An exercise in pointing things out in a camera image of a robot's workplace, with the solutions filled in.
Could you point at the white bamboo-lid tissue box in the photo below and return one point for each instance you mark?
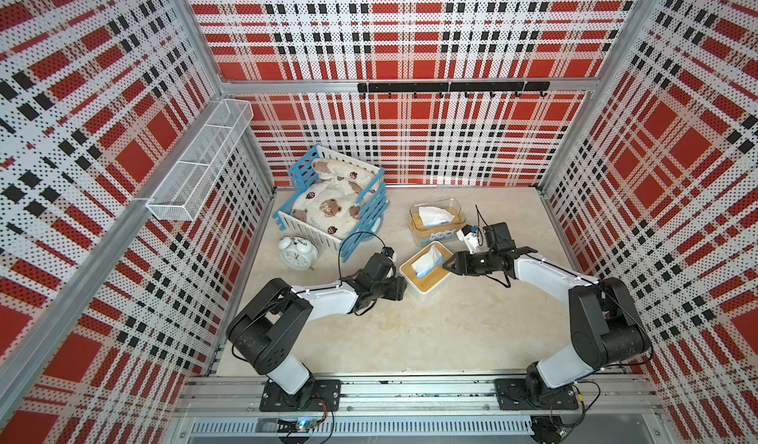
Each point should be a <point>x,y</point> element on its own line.
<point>407,266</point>

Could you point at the blue white slatted crate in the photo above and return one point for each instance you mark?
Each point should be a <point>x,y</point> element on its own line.
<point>371,214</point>

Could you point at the green circuit board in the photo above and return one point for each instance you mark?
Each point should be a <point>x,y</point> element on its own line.
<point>296,426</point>

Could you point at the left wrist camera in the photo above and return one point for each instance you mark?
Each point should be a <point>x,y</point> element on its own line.
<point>389,252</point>

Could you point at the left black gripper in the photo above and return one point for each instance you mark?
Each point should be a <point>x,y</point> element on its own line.
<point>397,288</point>

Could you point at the bamboo lid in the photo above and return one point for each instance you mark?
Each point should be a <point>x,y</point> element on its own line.
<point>422,231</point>

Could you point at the bear print cloth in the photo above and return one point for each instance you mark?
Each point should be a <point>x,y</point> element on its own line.
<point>330,203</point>

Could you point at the clear plastic tissue box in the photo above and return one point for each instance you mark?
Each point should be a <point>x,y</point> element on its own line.
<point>452,205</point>

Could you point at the blue tissue pack front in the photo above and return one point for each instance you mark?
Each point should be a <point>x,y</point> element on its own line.
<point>432,216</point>

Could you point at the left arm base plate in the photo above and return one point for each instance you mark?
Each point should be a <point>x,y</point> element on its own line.
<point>313,397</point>

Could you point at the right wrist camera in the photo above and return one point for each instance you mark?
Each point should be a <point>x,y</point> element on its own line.
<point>470,237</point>

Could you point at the white alarm clock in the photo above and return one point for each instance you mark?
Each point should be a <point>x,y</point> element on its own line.
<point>297,253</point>

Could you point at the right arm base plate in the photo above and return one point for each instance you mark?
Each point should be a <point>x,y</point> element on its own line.
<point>529,394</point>

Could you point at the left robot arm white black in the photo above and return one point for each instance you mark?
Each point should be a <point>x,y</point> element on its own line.
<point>265,331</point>

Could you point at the blue tissue pack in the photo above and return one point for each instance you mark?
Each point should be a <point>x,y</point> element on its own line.
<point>428,262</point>
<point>432,216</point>

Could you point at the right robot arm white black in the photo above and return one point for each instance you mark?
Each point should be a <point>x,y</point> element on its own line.
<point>605,327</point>

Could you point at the white plastic box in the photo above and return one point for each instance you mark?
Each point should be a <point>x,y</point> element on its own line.
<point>422,288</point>

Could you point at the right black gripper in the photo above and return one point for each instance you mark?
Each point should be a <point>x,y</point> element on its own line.
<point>462,259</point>

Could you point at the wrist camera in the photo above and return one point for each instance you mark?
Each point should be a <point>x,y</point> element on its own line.
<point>470,237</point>
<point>389,252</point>

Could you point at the white wire mesh shelf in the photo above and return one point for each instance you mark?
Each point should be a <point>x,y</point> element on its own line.
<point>212,140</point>

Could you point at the black hook rail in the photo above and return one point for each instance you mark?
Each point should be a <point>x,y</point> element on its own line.
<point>517,87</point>

